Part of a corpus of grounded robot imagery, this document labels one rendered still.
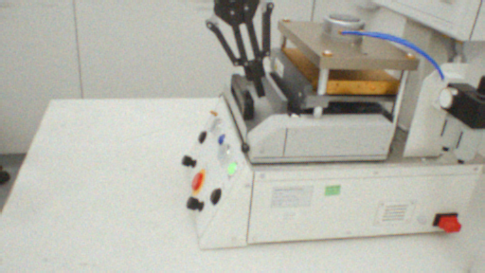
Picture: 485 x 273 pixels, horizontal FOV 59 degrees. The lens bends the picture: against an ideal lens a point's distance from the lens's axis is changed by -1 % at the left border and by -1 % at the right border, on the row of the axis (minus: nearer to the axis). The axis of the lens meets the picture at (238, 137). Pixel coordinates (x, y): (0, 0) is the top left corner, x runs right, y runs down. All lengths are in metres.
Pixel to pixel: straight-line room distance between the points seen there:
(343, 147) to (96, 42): 1.70
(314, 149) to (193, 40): 1.61
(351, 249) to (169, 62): 1.65
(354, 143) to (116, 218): 0.48
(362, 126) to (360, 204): 0.16
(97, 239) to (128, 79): 1.55
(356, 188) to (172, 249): 0.35
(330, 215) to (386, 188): 0.11
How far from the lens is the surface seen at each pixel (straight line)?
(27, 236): 0.90
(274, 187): 0.76
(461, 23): 0.79
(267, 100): 0.89
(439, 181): 0.90
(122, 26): 2.26
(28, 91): 2.42
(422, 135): 0.85
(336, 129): 0.75
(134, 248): 0.83
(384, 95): 0.84
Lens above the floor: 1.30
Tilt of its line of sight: 27 degrees down
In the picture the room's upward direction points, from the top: 5 degrees clockwise
